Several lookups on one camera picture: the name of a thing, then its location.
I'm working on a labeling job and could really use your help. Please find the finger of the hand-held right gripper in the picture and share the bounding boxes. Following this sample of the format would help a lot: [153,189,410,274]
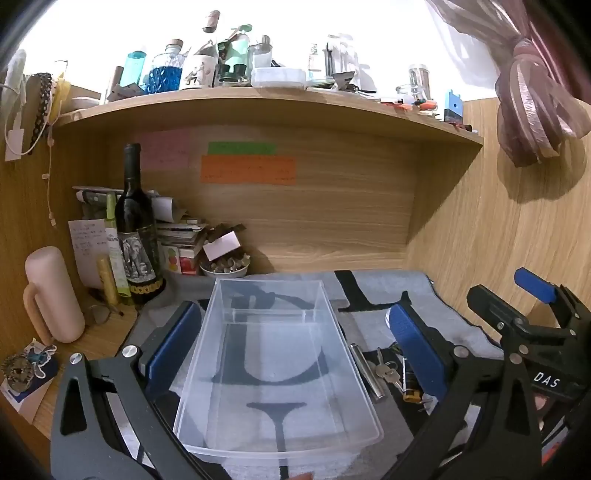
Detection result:
[514,267,591,361]
[466,285,573,365]

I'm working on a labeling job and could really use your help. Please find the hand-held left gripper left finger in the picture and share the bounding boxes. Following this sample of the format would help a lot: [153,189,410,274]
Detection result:
[50,300,222,480]

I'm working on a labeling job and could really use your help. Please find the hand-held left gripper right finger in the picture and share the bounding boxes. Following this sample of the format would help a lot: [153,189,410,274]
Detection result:
[388,302,543,480]

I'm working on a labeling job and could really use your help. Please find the silver key bunch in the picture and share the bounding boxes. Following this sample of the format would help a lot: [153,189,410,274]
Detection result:
[375,347,403,385]

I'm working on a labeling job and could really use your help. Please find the silver metal cylinder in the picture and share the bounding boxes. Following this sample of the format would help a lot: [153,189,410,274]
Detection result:
[348,343,385,400]

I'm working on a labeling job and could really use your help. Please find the clear plastic box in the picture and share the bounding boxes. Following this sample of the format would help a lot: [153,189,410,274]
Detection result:
[173,277,385,468]

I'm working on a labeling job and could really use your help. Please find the grey mat with black letters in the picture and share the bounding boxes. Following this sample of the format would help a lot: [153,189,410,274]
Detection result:
[111,270,506,480]

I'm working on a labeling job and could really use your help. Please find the eyeglasses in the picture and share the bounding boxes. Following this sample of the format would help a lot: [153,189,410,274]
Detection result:
[87,302,124,326]

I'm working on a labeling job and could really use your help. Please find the yellow tube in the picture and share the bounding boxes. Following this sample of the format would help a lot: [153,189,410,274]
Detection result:
[95,257,121,309]

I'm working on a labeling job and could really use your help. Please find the white bowl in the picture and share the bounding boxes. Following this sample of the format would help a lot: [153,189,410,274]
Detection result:
[199,255,252,278]

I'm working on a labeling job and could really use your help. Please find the stack of books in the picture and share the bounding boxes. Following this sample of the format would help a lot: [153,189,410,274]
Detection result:
[156,215,209,276]

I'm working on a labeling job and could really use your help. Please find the dark wine bottle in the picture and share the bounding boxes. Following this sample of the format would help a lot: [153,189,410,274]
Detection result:
[114,143,167,305]

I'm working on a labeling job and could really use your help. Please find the yellow-green labelled bottle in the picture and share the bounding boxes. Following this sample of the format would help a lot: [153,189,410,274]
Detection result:
[103,194,133,306]

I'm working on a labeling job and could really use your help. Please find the white card box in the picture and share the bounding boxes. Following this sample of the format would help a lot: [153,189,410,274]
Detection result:
[202,231,242,262]

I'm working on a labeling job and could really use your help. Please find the white handwritten note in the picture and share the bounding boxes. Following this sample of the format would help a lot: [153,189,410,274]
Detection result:
[68,219,110,289]

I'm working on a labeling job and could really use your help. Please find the sticker sheet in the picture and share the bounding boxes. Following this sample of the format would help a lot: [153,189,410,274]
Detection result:
[0,338,60,414]

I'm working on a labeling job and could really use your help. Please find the pink curtain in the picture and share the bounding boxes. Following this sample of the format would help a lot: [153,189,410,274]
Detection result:
[424,0,591,168]

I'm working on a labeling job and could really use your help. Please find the orange sticky note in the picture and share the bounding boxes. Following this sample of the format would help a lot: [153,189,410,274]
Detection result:
[200,155,297,186]

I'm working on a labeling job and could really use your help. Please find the blue plastic block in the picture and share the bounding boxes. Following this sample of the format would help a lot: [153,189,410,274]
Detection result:
[444,89,464,123]

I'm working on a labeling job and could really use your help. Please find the pink sticky note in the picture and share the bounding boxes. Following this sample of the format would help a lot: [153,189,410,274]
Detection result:
[137,130,191,170]

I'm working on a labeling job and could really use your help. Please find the green sticky note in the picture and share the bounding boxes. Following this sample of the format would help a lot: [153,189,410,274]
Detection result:
[207,141,278,156]

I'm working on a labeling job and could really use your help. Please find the clear glass jar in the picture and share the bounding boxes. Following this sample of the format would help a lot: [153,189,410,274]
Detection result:
[407,64,433,100]

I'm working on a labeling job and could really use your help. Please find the wooden shelf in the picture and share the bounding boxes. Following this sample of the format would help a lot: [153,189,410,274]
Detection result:
[54,87,484,149]

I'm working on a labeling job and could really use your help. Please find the blue pebble glass bottle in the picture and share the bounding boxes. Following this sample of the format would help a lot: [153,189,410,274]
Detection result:
[146,40,186,96]

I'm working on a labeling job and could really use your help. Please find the teal bottle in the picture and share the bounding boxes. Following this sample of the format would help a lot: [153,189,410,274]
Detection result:
[123,50,147,88]

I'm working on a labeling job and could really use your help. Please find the white label glass bottle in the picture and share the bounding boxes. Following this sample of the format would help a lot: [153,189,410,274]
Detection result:
[179,10,222,90]

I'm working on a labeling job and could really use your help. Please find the white plastic container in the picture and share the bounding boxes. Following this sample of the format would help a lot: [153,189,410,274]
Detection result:
[251,67,307,89]

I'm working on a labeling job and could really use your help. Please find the clear plastic bag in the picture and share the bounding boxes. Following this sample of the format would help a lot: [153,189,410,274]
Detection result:
[324,33,362,78]

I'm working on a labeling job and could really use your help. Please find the glass jar with lid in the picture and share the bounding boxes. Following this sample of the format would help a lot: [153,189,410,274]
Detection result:
[249,35,274,71]

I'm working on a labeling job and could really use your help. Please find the clear water bottle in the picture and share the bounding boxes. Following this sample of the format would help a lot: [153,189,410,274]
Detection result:
[308,43,325,85]

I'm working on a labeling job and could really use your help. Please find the pink mug with handle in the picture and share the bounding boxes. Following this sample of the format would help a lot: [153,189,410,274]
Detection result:
[23,246,86,345]

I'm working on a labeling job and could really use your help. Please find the white cable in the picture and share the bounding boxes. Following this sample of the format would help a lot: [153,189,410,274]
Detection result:
[4,76,63,228]

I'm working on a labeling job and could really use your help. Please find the braided strap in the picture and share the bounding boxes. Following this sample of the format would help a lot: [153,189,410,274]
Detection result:
[28,72,54,154]

